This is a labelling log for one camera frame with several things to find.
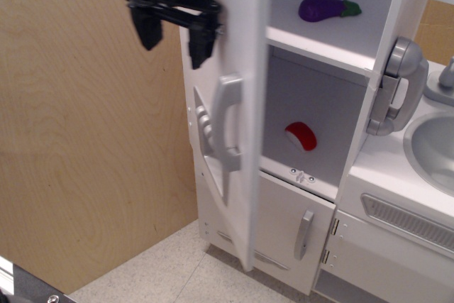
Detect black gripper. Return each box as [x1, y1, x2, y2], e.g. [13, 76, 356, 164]
[126, 0, 221, 70]

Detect white fridge door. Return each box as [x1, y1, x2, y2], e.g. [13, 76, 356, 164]
[180, 0, 270, 271]

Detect white toy fridge cabinet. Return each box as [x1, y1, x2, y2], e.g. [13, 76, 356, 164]
[261, 0, 419, 202]

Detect purple toy eggplant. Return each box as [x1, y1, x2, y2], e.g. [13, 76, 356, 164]
[298, 0, 362, 23]

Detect white magnetic door latch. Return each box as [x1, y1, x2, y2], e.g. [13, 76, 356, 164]
[289, 168, 316, 184]

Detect white lower freezer door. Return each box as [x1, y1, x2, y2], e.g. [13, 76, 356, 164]
[254, 169, 336, 294]

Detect grey toy telephone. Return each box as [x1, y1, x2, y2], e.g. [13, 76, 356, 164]
[367, 37, 429, 136]

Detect silver oven door hinge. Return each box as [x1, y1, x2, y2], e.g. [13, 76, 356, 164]
[321, 218, 340, 265]

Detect grey toy faucet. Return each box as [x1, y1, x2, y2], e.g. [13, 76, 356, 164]
[423, 57, 454, 106]

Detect grey toy sink basin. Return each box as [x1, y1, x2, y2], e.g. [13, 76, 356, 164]
[404, 112, 453, 196]

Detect white oven cabinet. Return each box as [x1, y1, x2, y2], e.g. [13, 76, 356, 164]
[314, 97, 453, 302]

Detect grey oven vent panel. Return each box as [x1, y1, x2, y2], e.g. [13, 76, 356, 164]
[360, 194, 453, 253]

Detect grey fridge door handle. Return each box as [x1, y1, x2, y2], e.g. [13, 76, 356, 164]
[211, 73, 243, 172]

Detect grey freezer door handle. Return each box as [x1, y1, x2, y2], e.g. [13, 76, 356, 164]
[294, 210, 314, 260]

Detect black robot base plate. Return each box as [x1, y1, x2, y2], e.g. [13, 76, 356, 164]
[1, 257, 74, 303]

